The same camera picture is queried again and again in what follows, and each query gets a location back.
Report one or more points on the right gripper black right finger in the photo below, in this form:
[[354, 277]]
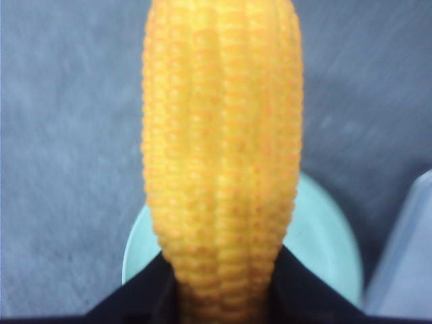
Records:
[[297, 295]]

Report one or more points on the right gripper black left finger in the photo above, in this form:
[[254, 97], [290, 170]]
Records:
[[149, 297]]

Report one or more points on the yellow corn cob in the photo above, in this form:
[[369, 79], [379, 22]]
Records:
[[221, 144]]

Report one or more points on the light green plate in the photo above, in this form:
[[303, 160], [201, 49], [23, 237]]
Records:
[[319, 236]]

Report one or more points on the silver digital kitchen scale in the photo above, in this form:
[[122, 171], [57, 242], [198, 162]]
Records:
[[401, 283]]

